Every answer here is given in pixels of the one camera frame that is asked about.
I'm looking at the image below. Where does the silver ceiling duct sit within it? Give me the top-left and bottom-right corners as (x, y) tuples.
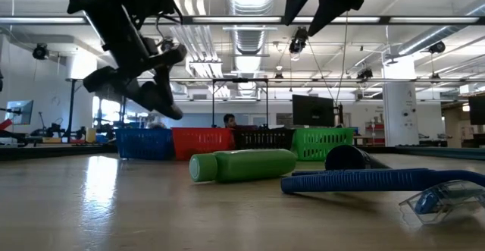
(224, 0), (278, 100)

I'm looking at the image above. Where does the white building column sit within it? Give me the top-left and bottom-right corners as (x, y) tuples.
(381, 64), (418, 148)

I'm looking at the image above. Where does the red plastic basket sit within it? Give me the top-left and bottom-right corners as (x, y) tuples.
(171, 127), (236, 162)

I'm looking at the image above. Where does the black computer monitor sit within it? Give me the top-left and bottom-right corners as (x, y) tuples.
(291, 93), (336, 127)

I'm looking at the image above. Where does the black metal table frame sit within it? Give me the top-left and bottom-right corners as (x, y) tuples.
(0, 143), (485, 162)

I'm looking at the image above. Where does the green plastic basket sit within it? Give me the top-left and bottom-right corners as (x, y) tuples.
(291, 127), (355, 162)

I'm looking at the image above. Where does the green travel bottle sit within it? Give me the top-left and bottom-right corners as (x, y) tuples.
(189, 148), (298, 184)

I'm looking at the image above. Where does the black plastic basket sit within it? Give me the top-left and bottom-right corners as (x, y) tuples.
(230, 127), (296, 152)

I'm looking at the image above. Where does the black stand frame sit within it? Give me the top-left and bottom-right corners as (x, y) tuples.
(211, 77), (270, 129)

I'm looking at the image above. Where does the blue plastic basket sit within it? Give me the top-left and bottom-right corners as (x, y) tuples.
(115, 127), (175, 161)

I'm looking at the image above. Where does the black toiletry tube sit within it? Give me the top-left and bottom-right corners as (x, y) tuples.
(324, 144), (391, 171)

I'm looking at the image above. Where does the person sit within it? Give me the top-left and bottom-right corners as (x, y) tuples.
(222, 113), (238, 129)

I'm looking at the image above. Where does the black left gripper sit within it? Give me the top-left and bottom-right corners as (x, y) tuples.
(67, 0), (189, 106)

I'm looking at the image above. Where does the blue corrugated hose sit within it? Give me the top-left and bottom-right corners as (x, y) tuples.
(280, 168), (485, 226)

